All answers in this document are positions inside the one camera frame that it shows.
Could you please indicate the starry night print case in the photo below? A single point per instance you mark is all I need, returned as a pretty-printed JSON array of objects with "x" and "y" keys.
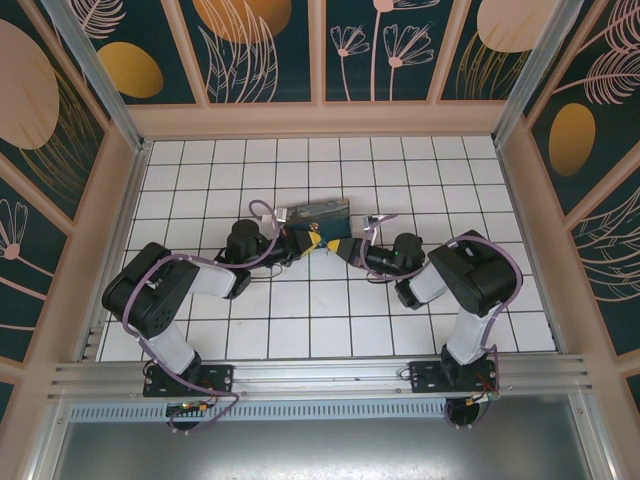
[{"x": 320, "y": 217}]

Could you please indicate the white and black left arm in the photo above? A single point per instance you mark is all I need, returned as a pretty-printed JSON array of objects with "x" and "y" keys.
[{"x": 215, "y": 280}]

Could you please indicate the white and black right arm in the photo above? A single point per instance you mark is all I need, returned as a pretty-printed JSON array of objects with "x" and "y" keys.
[{"x": 465, "y": 335}]

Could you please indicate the small green circuit board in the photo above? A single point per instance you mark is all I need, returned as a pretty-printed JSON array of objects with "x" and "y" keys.
[{"x": 186, "y": 407}]

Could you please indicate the grey metal sheet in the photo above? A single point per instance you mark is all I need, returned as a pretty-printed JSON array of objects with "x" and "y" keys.
[{"x": 320, "y": 450}]

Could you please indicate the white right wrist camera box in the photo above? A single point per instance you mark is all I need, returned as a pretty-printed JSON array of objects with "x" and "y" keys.
[{"x": 377, "y": 221}]

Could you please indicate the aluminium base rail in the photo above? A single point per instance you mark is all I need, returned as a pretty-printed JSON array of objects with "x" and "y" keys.
[{"x": 320, "y": 372}]

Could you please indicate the aluminium table side rail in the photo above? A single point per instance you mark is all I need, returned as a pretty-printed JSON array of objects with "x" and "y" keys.
[
  {"x": 131, "y": 200},
  {"x": 530, "y": 260}
]

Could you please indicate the orange disc feather wall panel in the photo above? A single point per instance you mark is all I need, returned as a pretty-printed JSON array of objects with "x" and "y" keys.
[{"x": 245, "y": 50}]

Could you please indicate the flower print wall panel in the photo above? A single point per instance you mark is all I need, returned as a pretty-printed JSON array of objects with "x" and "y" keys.
[{"x": 382, "y": 50}]

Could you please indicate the pink feathers wall panel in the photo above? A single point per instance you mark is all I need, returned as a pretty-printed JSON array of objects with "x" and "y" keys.
[{"x": 610, "y": 270}]

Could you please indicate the small orange oval wall panel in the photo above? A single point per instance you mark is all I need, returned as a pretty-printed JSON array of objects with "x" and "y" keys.
[{"x": 135, "y": 55}]

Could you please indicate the single pink flower wall panel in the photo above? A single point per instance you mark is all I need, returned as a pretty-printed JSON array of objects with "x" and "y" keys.
[{"x": 25, "y": 260}]

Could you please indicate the aluminium corner post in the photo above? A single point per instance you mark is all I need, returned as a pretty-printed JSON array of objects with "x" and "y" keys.
[
  {"x": 97, "y": 75},
  {"x": 537, "y": 65}
]

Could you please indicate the pink disc wall panel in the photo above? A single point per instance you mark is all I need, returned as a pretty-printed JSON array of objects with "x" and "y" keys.
[{"x": 495, "y": 45}]

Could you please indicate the orange oval feather wall panel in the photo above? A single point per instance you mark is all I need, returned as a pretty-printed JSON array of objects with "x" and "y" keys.
[{"x": 585, "y": 100}]

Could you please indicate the large pink oval wall panel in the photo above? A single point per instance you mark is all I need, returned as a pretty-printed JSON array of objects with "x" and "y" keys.
[{"x": 45, "y": 100}]

